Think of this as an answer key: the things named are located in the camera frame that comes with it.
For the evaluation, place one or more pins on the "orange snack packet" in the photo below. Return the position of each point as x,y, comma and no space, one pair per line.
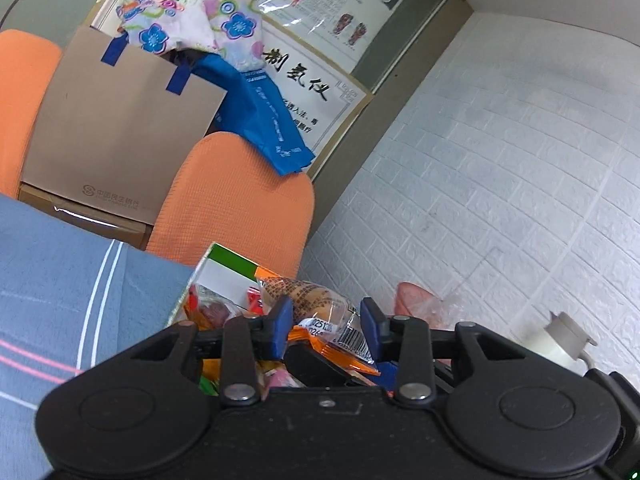
320,305

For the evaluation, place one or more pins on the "orange chair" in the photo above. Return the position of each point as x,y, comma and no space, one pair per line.
25,100
240,200

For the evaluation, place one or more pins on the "laminated wall poster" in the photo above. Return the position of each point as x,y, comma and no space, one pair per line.
350,5

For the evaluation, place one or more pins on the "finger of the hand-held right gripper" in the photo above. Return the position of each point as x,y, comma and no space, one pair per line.
315,370

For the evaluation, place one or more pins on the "clear plastic bag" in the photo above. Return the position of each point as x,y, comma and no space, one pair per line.
445,307

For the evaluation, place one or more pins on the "brown cardboard box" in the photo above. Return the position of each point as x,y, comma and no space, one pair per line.
85,222

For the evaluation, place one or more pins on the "floral cloth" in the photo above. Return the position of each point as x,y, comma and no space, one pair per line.
200,15

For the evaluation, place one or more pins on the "green cardboard box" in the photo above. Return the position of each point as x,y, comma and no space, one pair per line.
225,270

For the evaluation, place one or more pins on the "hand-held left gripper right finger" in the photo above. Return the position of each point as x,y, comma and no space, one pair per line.
372,332

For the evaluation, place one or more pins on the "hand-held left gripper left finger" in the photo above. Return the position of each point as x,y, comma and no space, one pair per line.
280,332

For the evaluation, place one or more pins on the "red snack packet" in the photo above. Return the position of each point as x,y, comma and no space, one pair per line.
215,310

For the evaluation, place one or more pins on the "blue plastic bag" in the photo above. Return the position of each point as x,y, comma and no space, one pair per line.
270,115

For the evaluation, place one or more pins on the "white kettle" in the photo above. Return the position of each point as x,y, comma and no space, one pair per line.
560,340

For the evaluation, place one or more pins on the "brown paper bag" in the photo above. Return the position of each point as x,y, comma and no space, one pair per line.
115,130

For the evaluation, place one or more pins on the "red plastic bag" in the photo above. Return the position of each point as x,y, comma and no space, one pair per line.
407,300

